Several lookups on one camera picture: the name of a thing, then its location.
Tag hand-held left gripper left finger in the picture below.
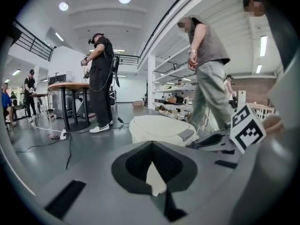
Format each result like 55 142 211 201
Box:
35 141 174 225

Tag long black floor cable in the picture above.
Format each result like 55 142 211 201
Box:
65 135 73 171

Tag plastic-wrapped silver machine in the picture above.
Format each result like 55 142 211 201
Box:
52 90 77 119

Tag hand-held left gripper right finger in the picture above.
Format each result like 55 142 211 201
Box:
152 141 240 217

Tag white shelving rack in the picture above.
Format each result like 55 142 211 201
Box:
147 43 213 126

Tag person's right forearm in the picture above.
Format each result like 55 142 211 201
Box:
262 114 285 134

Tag black monitor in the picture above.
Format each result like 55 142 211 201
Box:
48 73 68 86

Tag black railing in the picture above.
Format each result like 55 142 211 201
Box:
13 19 57 62
113 53 141 67

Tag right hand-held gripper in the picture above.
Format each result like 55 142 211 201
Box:
198 103 267 155

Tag round wooden table black legs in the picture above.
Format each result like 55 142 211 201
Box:
47 82 91 131

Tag folding table wire legs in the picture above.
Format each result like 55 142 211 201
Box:
30 92 51 122

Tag white cable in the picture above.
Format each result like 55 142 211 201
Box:
30 122 62 133

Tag cream plastic trash bin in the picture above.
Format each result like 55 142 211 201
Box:
129 115 197 197

